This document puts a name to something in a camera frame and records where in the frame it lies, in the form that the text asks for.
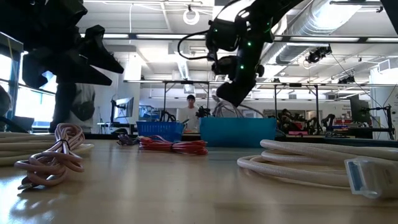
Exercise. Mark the black workstation frame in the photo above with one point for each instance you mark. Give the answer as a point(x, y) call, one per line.
point(164, 93)

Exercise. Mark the computer monitor on arm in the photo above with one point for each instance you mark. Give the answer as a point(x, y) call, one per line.
point(124, 107)

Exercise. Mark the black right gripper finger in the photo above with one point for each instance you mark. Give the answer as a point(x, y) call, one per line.
point(236, 93)

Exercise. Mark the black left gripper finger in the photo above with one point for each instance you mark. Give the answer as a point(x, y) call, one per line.
point(90, 73)
point(96, 46)

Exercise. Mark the teal plastic bin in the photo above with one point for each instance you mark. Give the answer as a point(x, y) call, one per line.
point(237, 132)

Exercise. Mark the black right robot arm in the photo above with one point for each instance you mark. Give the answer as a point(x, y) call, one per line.
point(267, 15)

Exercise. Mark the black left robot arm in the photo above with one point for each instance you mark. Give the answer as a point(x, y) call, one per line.
point(37, 18)

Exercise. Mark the black background robot arm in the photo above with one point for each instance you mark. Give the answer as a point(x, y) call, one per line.
point(323, 123)
point(168, 116)
point(290, 121)

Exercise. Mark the black overhead camera rig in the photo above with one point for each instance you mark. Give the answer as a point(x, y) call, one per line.
point(318, 53)
point(346, 80)

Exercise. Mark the dark computer monitor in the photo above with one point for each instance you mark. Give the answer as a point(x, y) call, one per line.
point(359, 109)

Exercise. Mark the blue mesh plastic basket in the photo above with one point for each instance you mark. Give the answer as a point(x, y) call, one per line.
point(160, 130)

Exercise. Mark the silver ventilation duct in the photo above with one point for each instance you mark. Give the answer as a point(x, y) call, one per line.
point(311, 28)

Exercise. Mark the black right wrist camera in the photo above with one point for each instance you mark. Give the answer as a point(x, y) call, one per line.
point(224, 34)

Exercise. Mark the black monitor stand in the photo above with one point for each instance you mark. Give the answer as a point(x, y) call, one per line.
point(388, 121)

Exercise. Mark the person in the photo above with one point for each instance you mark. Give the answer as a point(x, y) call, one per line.
point(84, 105)
point(190, 113)

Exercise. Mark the black chair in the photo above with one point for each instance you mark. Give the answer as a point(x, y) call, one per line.
point(21, 123)

